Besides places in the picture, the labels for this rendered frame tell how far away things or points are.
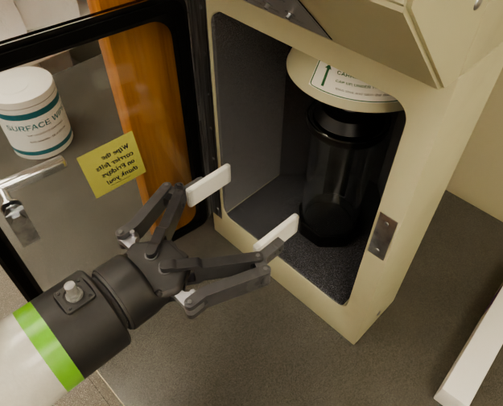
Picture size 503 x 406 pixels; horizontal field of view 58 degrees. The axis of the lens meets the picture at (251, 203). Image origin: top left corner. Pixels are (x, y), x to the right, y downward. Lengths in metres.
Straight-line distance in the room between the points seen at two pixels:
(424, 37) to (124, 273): 0.34
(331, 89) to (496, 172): 0.54
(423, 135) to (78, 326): 0.35
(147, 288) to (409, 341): 0.45
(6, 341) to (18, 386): 0.04
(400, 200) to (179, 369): 0.42
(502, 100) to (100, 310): 0.72
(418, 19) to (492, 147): 0.69
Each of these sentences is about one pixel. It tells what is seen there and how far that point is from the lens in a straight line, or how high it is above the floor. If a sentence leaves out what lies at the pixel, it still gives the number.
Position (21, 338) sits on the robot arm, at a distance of 0.45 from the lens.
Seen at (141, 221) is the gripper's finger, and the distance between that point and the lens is 0.54.
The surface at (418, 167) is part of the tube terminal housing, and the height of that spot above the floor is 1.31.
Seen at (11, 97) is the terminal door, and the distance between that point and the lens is 0.52.
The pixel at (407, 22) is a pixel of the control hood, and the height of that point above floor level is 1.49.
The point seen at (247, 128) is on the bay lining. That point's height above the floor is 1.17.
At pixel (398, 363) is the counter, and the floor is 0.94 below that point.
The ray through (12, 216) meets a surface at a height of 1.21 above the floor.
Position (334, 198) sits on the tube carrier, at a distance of 0.65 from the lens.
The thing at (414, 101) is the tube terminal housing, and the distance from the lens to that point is 0.41.
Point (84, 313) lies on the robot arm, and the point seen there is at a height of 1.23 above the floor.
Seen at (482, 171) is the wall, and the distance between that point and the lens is 0.97.
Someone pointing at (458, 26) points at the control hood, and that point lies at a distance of 0.33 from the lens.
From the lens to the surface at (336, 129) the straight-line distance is 0.57.
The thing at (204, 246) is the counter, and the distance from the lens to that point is 0.82.
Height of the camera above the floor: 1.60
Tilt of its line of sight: 48 degrees down
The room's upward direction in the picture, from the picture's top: straight up
